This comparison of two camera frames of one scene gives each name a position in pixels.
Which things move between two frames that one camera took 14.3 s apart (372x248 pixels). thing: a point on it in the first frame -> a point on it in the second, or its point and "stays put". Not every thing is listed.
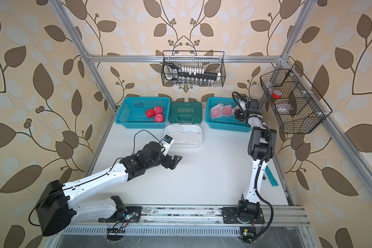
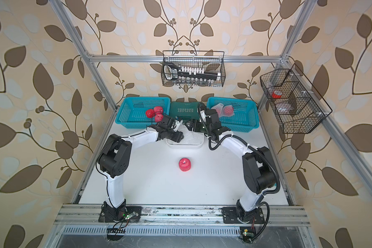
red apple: (158, 110) stays put
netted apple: (150, 113) stays put
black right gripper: (238, 114) -> (192, 124)
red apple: (159, 118) stays put
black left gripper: (167, 164) -> (178, 138)
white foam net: (191, 138) stays put
